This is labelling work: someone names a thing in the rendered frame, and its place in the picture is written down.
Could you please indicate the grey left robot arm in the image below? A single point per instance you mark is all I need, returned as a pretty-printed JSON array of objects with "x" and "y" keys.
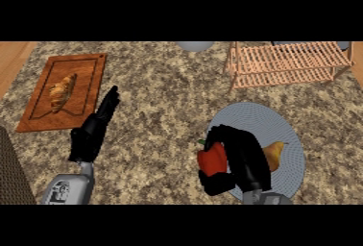
[{"x": 68, "y": 189}]

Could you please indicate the wooden tiered shelf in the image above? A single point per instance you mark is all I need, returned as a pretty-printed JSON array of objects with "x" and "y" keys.
[{"x": 287, "y": 62}]

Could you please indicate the dark woven basket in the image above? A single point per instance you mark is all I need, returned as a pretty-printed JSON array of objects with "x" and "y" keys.
[{"x": 13, "y": 173}]

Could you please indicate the golden croissant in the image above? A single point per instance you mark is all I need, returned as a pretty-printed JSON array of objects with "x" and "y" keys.
[{"x": 60, "y": 93}]

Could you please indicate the brown wooden cutting board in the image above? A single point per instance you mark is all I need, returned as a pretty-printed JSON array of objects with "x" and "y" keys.
[{"x": 65, "y": 93}]

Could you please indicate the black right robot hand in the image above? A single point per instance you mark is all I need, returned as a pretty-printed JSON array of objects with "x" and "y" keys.
[{"x": 245, "y": 160}]

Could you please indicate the pale grey round object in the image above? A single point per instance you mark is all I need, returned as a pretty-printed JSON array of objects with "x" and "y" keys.
[{"x": 194, "y": 45}]

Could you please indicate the yellow pear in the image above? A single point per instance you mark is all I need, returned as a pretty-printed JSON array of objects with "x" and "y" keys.
[{"x": 273, "y": 155}]

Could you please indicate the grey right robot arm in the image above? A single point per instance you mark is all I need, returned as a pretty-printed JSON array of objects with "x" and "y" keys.
[{"x": 264, "y": 197}]

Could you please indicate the round pale blue placemat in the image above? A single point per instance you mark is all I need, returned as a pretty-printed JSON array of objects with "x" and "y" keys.
[{"x": 279, "y": 128}]

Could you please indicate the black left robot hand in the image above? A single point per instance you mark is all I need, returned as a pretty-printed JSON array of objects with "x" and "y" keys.
[{"x": 90, "y": 131}]

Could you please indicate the red bell pepper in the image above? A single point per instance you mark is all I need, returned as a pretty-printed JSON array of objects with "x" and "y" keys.
[{"x": 212, "y": 160}]

